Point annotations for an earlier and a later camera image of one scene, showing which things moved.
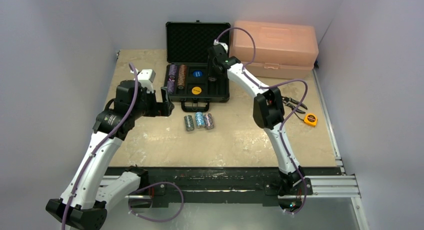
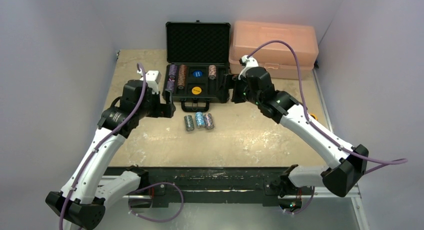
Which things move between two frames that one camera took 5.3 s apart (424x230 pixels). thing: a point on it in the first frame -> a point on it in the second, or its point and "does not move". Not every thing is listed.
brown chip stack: [181, 81] does not move
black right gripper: [214, 66] -> [237, 89]
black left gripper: [159, 108] does not move
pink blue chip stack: [208, 121] does not move
